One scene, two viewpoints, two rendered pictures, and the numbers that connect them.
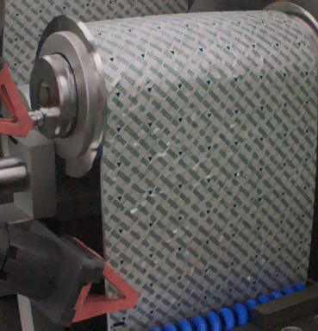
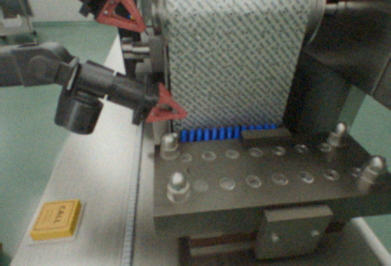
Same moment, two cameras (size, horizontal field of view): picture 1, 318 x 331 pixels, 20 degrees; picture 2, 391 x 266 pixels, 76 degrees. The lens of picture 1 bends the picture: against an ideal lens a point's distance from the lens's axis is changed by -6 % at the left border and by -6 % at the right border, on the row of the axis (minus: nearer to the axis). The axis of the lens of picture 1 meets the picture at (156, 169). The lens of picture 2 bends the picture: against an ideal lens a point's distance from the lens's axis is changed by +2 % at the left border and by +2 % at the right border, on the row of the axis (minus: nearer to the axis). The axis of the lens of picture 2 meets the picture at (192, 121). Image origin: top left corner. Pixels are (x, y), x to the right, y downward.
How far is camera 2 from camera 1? 0.40 m
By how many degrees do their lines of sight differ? 27
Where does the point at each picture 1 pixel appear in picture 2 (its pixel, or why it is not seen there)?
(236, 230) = (240, 92)
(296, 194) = (278, 80)
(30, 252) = (124, 88)
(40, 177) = (154, 53)
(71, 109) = (157, 21)
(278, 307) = (253, 136)
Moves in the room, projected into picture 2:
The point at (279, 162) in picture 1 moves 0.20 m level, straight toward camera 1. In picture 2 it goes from (270, 62) to (222, 112)
